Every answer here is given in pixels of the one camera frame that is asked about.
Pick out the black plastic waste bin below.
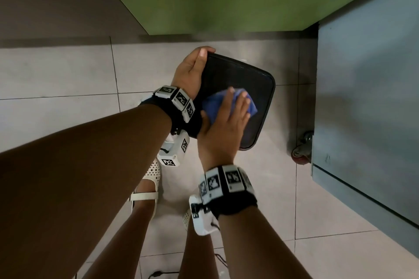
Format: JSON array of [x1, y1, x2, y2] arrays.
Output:
[[193, 48, 276, 152]]

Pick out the black wrist strap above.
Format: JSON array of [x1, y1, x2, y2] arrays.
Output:
[[138, 85, 203, 139], [198, 165, 258, 221]]

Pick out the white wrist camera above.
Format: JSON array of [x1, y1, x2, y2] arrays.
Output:
[[157, 133, 190, 168], [189, 194, 222, 236]]

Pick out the black left camera cable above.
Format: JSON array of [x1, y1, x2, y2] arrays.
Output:
[[149, 269, 181, 279]]

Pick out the red caster wheel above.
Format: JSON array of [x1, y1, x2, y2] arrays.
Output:
[[291, 131, 314, 165]]

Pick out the person's left hand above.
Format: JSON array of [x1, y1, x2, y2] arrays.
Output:
[[171, 46, 216, 101]]

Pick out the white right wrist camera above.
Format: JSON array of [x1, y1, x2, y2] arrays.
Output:
[[189, 194, 222, 236]]

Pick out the person's left forearm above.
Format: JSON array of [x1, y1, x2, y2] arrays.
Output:
[[0, 104, 172, 279]]

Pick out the black right wrist strap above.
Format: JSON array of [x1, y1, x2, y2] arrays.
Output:
[[198, 165, 258, 221]]

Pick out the pale blue wheeled cabinet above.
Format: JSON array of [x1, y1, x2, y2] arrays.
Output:
[[311, 0, 419, 250]]

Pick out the person's right hand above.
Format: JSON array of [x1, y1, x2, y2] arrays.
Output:
[[197, 87, 252, 171]]

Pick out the white perforated left shoe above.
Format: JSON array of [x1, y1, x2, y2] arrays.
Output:
[[130, 157, 163, 221]]

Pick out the person's right forearm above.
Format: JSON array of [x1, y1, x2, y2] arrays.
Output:
[[217, 205, 312, 279]]

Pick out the white perforated shoe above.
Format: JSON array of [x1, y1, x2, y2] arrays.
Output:
[[182, 207, 193, 231], [130, 157, 163, 221]]

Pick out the blue cleaning cloth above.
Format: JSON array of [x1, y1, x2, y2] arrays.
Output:
[[202, 88, 258, 126]]

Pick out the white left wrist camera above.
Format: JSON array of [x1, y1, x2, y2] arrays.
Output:
[[157, 133, 190, 168]]

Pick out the white perforated right shoe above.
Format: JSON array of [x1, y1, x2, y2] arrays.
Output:
[[182, 207, 193, 231]]

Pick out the black left wrist strap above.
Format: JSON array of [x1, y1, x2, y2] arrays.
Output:
[[138, 85, 203, 139]]

